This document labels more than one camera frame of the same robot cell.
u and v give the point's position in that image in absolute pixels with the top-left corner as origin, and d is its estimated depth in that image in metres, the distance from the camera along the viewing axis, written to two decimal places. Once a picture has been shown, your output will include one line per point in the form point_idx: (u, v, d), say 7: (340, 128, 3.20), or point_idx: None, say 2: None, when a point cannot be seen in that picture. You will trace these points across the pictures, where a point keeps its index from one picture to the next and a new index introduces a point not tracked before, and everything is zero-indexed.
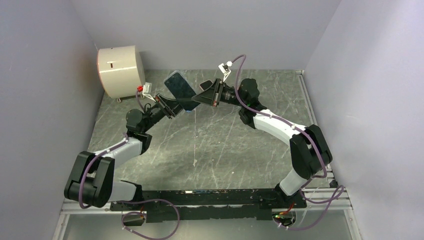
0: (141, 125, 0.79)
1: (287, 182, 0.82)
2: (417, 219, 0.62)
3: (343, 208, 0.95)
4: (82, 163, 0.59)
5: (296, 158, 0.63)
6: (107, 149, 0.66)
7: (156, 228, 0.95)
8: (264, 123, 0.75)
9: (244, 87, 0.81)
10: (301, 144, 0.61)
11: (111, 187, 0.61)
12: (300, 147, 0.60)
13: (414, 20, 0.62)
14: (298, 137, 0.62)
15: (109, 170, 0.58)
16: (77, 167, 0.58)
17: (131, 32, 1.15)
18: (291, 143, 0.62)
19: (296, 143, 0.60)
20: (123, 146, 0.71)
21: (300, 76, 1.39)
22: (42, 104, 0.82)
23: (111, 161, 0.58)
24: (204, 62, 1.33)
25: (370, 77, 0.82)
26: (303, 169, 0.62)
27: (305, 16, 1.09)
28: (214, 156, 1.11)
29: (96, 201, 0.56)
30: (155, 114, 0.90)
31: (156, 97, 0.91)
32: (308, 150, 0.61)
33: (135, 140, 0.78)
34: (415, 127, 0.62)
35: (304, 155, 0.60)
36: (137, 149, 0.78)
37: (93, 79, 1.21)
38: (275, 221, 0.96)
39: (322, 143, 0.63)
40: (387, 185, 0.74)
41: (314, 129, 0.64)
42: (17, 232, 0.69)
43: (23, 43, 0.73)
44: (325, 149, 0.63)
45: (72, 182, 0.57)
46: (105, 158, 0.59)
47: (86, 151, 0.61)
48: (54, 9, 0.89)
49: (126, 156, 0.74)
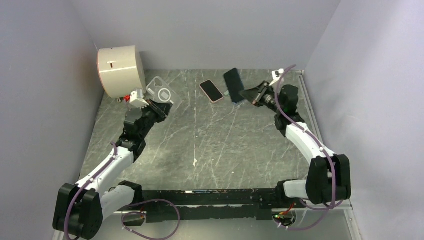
0: (136, 127, 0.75)
1: (292, 188, 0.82)
2: (417, 220, 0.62)
3: (343, 208, 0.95)
4: (65, 199, 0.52)
5: (310, 179, 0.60)
6: (90, 178, 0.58)
7: (156, 228, 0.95)
8: (294, 136, 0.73)
9: (285, 91, 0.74)
10: (322, 170, 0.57)
11: (99, 216, 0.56)
12: (319, 173, 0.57)
13: (413, 21, 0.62)
14: (323, 161, 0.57)
15: (95, 204, 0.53)
16: (60, 203, 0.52)
17: (132, 32, 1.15)
18: (312, 165, 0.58)
19: (317, 168, 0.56)
20: (111, 164, 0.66)
21: (300, 76, 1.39)
22: (42, 104, 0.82)
23: (95, 195, 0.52)
24: (204, 62, 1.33)
25: (371, 77, 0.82)
26: (313, 193, 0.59)
27: (305, 16, 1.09)
28: (214, 156, 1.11)
29: (85, 234, 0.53)
30: (148, 116, 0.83)
31: (148, 100, 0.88)
32: (326, 177, 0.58)
33: (124, 152, 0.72)
34: (415, 128, 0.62)
35: (320, 179, 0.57)
36: (129, 161, 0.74)
37: (92, 79, 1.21)
38: (275, 221, 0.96)
39: (345, 177, 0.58)
40: (387, 185, 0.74)
41: (342, 158, 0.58)
42: (17, 233, 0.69)
43: (23, 43, 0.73)
44: (345, 183, 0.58)
45: (58, 218, 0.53)
46: (89, 191, 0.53)
47: (68, 184, 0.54)
48: (54, 8, 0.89)
49: (115, 173, 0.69)
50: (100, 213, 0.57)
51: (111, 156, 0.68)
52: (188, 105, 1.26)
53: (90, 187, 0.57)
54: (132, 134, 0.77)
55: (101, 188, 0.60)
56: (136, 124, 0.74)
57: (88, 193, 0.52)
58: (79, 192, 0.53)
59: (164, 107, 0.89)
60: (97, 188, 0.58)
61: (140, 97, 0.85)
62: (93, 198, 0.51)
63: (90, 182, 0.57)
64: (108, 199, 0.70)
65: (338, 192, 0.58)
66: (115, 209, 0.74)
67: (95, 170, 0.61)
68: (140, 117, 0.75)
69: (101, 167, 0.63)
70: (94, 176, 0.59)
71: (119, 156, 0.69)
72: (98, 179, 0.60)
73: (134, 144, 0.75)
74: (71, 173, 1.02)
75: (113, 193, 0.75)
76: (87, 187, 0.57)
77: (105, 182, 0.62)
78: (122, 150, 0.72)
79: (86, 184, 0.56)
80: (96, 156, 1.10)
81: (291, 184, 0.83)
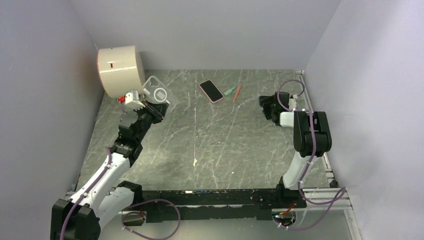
0: (132, 130, 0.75)
1: (289, 173, 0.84)
2: (416, 219, 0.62)
3: (343, 208, 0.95)
4: (59, 215, 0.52)
5: (295, 132, 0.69)
6: (84, 192, 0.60)
7: (156, 228, 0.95)
8: (286, 117, 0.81)
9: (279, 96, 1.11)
10: (302, 115, 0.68)
11: (95, 228, 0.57)
12: (300, 118, 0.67)
13: (412, 22, 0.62)
14: (304, 111, 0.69)
15: (89, 219, 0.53)
16: (55, 219, 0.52)
17: (132, 33, 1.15)
18: (294, 116, 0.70)
19: (297, 114, 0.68)
20: (105, 174, 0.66)
21: (300, 76, 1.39)
22: (42, 104, 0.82)
23: (90, 211, 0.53)
24: (204, 62, 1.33)
25: (370, 78, 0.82)
26: (299, 140, 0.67)
27: (305, 15, 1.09)
28: (214, 156, 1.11)
29: None
30: (145, 118, 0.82)
31: (143, 102, 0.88)
32: (307, 124, 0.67)
33: (120, 158, 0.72)
34: (415, 127, 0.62)
35: (301, 126, 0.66)
36: (125, 167, 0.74)
37: (92, 80, 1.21)
38: (275, 221, 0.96)
39: (324, 126, 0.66)
40: (386, 185, 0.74)
41: (320, 113, 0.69)
42: (18, 232, 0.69)
43: (23, 44, 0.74)
44: (324, 130, 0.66)
45: (54, 232, 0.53)
46: (83, 207, 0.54)
47: (62, 200, 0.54)
48: (54, 9, 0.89)
49: (113, 181, 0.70)
50: (96, 225, 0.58)
51: (105, 165, 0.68)
52: (188, 105, 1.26)
53: (83, 202, 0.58)
54: (127, 138, 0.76)
55: (97, 199, 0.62)
56: (132, 127, 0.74)
57: (82, 209, 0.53)
58: (74, 208, 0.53)
59: (160, 107, 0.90)
60: (91, 203, 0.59)
61: (136, 99, 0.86)
62: (88, 214, 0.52)
63: (83, 197, 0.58)
64: (107, 206, 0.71)
65: (320, 138, 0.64)
66: (116, 212, 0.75)
67: (89, 183, 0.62)
68: (135, 120, 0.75)
69: (96, 178, 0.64)
70: (88, 189, 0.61)
71: (114, 165, 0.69)
72: (92, 193, 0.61)
73: (129, 149, 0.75)
74: (72, 173, 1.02)
75: (113, 196, 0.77)
76: (81, 202, 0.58)
77: (101, 193, 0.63)
78: (117, 157, 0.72)
79: (79, 200, 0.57)
80: (96, 156, 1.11)
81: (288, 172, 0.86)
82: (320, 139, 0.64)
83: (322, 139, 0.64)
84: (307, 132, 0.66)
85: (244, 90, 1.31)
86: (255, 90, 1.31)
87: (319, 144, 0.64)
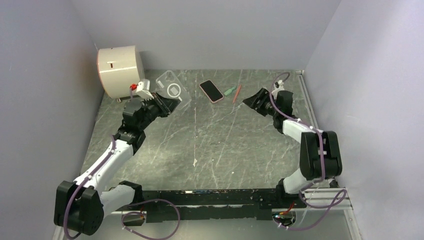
0: (135, 118, 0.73)
1: (291, 182, 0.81)
2: (417, 220, 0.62)
3: (343, 208, 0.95)
4: (63, 197, 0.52)
5: (302, 155, 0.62)
6: (89, 175, 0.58)
7: (156, 228, 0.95)
8: (290, 128, 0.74)
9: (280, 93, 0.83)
10: (311, 137, 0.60)
11: (100, 211, 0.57)
12: (309, 140, 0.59)
13: (413, 21, 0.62)
14: (313, 133, 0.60)
15: (94, 201, 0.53)
16: (60, 201, 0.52)
17: (132, 32, 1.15)
18: (302, 138, 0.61)
19: (306, 137, 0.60)
20: (109, 159, 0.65)
21: (300, 76, 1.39)
22: (42, 104, 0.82)
23: (94, 193, 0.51)
24: (204, 62, 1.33)
25: (370, 78, 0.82)
26: (305, 166, 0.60)
27: (305, 16, 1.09)
28: (214, 156, 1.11)
29: (86, 229, 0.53)
30: (151, 109, 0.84)
31: (153, 94, 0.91)
32: (316, 146, 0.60)
33: (124, 145, 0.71)
34: (415, 128, 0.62)
35: (310, 151, 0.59)
36: (128, 154, 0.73)
37: (92, 80, 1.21)
38: (275, 221, 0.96)
39: (335, 151, 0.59)
40: (387, 185, 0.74)
41: (330, 133, 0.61)
42: (18, 232, 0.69)
43: (23, 43, 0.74)
44: (335, 155, 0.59)
45: (58, 215, 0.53)
46: (88, 189, 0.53)
47: (66, 182, 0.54)
48: (54, 9, 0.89)
49: (116, 167, 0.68)
50: (101, 208, 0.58)
51: (109, 150, 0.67)
52: (188, 105, 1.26)
53: (88, 184, 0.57)
54: (130, 126, 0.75)
55: (101, 183, 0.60)
56: (135, 115, 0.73)
57: (87, 190, 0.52)
58: (78, 189, 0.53)
59: (171, 103, 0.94)
60: (96, 185, 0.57)
61: (146, 89, 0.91)
62: (92, 196, 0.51)
63: (88, 179, 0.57)
64: (108, 197, 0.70)
65: (330, 165, 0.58)
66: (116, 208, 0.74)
67: (92, 166, 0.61)
68: (138, 108, 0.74)
69: (100, 162, 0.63)
70: (92, 172, 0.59)
71: (117, 151, 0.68)
72: (97, 176, 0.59)
73: (132, 137, 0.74)
74: (72, 173, 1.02)
75: (115, 191, 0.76)
76: (86, 184, 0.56)
77: (105, 178, 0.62)
78: (121, 143, 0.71)
79: (84, 182, 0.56)
80: (96, 156, 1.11)
81: (289, 179, 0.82)
82: (329, 166, 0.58)
83: (331, 166, 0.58)
84: (316, 158, 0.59)
85: (244, 90, 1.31)
86: (255, 90, 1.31)
87: (327, 173, 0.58)
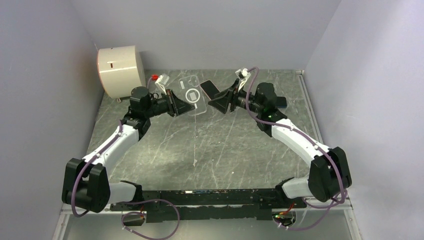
0: (142, 105, 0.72)
1: (292, 188, 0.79)
2: (417, 220, 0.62)
3: (344, 208, 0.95)
4: (72, 173, 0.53)
5: (313, 180, 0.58)
6: (97, 153, 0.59)
7: (157, 228, 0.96)
8: (282, 135, 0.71)
9: (260, 90, 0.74)
10: (323, 162, 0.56)
11: (109, 190, 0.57)
12: (323, 169, 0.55)
13: (414, 21, 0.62)
14: (323, 159, 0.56)
15: (102, 179, 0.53)
16: (68, 177, 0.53)
17: (132, 32, 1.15)
18: (314, 166, 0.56)
19: (319, 166, 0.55)
20: (116, 141, 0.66)
21: (300, 76, 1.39)
22: (42, 103, 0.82)
23: (102, 170, 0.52)
24: (204, 62, 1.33)
25: (371, 77, 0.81)
26: (320, 192, 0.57)
27: (305, 15, 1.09)
28: (214, 156, 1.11)
29: (93, 207, 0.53)
30: (160, 105, 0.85)
31: (168, 90, 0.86)
32: (328, 169, 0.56)
33: (130, 129, 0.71)
34: (415, 128, 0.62)
35: (325, 179, 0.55)
36: (134, 138, 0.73)
37: (93, 80, 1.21)
38: (275, 221, 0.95)
39: (344, 168, 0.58)
40: (387, 185, 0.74)
41: (339, 151, 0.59)
42: (17, 232, 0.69)
43: (23, 43, 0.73)
44: (345, 173, 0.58)
45: (67, 192, 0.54)
46: (96, 166, 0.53)
47: (75, 159, 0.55)
48: (53, 9, 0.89)
49: (122, 149, 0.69)
50: (110, 188, 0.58)
51: (116, 133, 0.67)
52: None
53: (96, 162, 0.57)
54: (136, 112, 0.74)
55: (108, 163, 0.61)
56: (142, 102, 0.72)
57: (96, 167, 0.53)
58: (87, 166, 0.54)
59: (183, 107, 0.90)
60: (104, 163, 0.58)
61: (162, 84, 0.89)
62: (99, 173, 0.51)
63: (96, 157, 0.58)
64: (117, 186, 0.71)
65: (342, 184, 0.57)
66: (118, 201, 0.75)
67: (100, 146, 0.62)
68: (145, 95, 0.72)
69: (108, 142, 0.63)
70: (100, 151, 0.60)
71: (124, 134, 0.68)
72: (105, 155, 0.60)
73: (138, 123, 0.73)
74: None
75: (122, 184, 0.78)
76: (94, 162, 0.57)
77: (111, 158, 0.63)
78: (128, 127, 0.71)
79: (93, 159, 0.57)
80: None
81: (290, 185, 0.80)
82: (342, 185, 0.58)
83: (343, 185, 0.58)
84: (330, 184, 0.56)
85: None
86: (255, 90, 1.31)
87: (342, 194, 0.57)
